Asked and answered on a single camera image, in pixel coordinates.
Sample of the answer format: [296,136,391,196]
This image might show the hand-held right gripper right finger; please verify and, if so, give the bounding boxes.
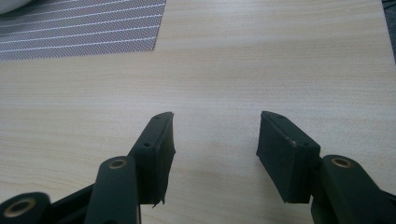
[255,110,322,204]

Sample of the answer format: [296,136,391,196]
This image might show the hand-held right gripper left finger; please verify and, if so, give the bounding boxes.
[127,111,177,208]

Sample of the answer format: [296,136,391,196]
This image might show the grey striped placemat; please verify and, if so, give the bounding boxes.
[0,0,167,62]

